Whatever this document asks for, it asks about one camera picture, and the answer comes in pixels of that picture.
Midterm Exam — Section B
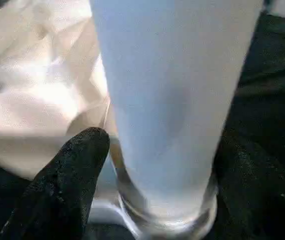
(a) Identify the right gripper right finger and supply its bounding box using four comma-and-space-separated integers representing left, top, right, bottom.
207, 134, 285, 240

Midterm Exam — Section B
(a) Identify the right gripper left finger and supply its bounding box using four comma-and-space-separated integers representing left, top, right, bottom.
0, 127, 111, 240

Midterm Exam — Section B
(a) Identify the white plastic table top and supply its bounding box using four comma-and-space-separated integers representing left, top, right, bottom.
0, 0, 218, 240

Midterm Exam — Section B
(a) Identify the black table mat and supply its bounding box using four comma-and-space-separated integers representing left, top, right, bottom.
0, 10, 285, 240

